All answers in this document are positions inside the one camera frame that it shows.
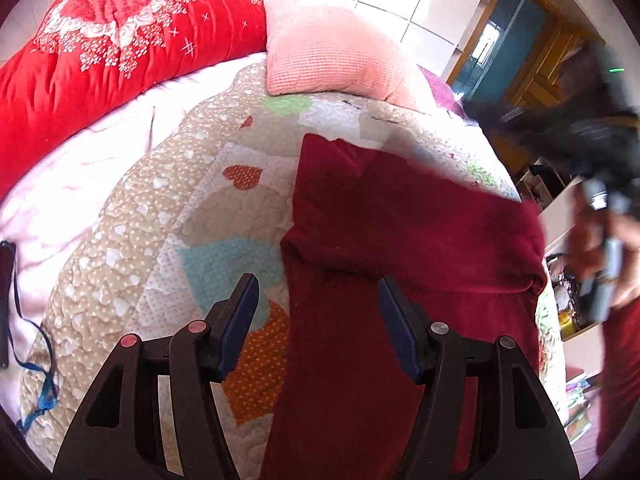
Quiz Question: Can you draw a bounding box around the dark red sweater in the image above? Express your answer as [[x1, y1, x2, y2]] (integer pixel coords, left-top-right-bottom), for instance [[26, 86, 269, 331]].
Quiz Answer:
[[262, 134, 546, 479]]

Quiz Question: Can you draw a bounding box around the person right hand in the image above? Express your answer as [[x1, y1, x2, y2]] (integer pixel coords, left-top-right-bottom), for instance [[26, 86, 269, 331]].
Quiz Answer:
[[567, 183, 639, 309]]

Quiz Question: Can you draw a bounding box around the white shelf unit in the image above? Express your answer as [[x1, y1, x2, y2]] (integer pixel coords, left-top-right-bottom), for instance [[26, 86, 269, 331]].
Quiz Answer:
[[536, 179, 603, 424]]

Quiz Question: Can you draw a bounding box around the wooden door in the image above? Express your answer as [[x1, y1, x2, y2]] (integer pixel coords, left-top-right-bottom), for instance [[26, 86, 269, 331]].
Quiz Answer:
[[487, 19, 606, 176]]

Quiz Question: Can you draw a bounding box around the purple cloth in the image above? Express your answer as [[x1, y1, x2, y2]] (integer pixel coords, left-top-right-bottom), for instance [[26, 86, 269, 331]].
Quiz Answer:
[[420, 66, 465, 118]]

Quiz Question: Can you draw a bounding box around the patchwork quilted bedspread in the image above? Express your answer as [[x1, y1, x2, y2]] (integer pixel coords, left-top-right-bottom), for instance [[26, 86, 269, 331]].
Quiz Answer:
[[19, 62, 572, 480]]

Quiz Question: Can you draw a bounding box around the pale pink bedsheet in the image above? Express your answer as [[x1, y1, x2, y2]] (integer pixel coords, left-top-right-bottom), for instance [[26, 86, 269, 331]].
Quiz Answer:
[[1, 53, 266, 420]]

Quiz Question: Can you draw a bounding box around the pink waffle pillow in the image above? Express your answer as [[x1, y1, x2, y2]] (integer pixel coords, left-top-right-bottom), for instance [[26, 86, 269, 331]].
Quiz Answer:
[[262, 0, 435, 113]]

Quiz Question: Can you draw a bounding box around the red floral comforter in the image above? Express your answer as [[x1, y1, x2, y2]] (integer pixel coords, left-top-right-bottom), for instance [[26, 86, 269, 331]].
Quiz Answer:
[[1, 0, 266, 194]]

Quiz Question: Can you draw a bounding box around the black phone with lanyard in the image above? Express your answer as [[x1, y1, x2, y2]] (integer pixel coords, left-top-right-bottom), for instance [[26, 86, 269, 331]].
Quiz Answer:
[[1, 240, 58, 436]]

